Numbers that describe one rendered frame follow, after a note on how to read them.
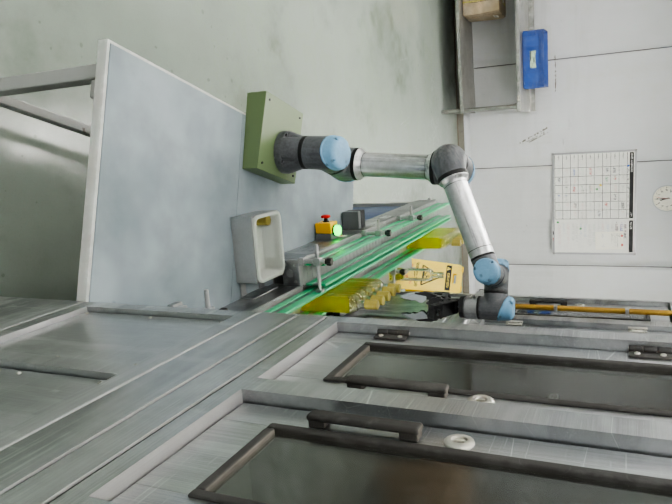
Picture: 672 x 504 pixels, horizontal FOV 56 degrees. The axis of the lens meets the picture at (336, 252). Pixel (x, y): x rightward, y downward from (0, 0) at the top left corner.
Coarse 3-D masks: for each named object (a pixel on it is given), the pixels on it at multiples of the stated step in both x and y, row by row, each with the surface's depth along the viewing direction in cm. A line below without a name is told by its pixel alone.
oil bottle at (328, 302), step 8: (320, 296) 222; (328, 296) 220; (336, 296) 220; (344, 296) 219; (352, 296) 218; (312, 304) 223; (320, 304) 222; (328, 304) 220; (336, 304) 219; (344, 304) 218; (352, 304) 217; (344, 312) 219; (352, 312) 218
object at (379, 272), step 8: (400, 256) 314; (408, 256) 312; (384, 264) 297; (392, 264) 296; (400, 264) 297; (376, 272) 283; (384, 272) 280; (304, 312) 225; (312, 312) 225; (320, 312) 223
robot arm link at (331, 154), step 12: (312, 144) 216; (324, 144) 214; (336, 144) 214; (348, 144) 220; (312, 156) 216; (324, 156) 214; (336, 156) 214; (348, 156) 220; (312, 168) 220; (324, 168) 218; (336, 168) 216
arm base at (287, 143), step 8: (280, 136) 220; (288, 136) 222; (296, 136) 221; (304, 136) 220; (280, 144) 219; (288, 144) 219; (296, 144) 218; (280, 152) 219; (288, 152) 218; (296, 152) 218; (280, 160) 220; (288, 160) 220; (296, 160) 219; (280, 168) 222; (288, 168) 222; (296, 168) 222; (304, 168) 222
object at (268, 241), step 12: (264, 216) 210; (276, 216) 219; (264, 228) 221; (276, 228) 220; (264, 240) 222; (276, 240) 221; (264, 252) 223; (276, 252) 221; (264, 264) 224; (276, 264) 222; (264, 276) 213; (276, 276) 217
